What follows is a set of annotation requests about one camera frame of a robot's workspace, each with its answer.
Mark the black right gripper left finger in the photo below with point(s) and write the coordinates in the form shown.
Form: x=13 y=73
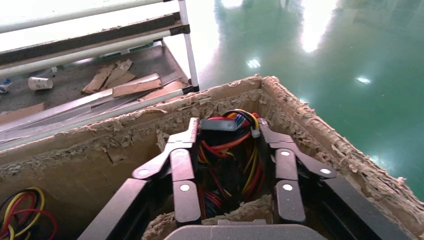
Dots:
x=184 y=165

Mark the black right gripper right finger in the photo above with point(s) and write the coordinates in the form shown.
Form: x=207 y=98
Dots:
x=286 y=165

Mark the brown cardboard scrap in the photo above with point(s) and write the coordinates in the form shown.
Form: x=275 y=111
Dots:
x=121 y=68
x=165 y=89
x=97 y=81

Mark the brown cardboard divider box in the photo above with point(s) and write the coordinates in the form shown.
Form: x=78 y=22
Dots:
x=82 y=165

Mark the grey metal strips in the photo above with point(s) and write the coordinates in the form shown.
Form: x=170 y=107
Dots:
x=66 y=109

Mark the white paper cup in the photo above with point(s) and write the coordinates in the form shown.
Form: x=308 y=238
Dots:
x=39 y=83

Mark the flat brown cardboard board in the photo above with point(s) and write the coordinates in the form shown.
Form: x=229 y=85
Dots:
x=20 y=114

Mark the small blue-white object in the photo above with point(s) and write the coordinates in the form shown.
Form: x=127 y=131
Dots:
x=5 y=86

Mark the white pipe rack frame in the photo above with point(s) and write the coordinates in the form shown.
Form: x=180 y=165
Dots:
x=189 y=53

